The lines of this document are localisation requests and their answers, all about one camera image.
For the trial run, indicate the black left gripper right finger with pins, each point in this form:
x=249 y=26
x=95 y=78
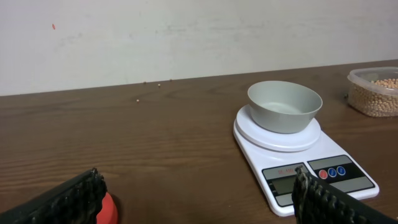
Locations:
x=318 y=202

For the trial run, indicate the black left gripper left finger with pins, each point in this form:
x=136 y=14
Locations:
x=76 y=201

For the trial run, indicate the red plastic scoop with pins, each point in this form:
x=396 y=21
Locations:
x=109 y=211

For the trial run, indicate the white digital kitchen scale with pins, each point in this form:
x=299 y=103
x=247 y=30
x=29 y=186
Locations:
x=274 y=157

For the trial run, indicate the grey plastic bowl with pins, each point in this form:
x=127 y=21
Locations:
x=283 y=107

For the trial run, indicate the clear container of soybeans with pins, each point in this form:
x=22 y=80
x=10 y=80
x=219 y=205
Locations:
x=373 y=91

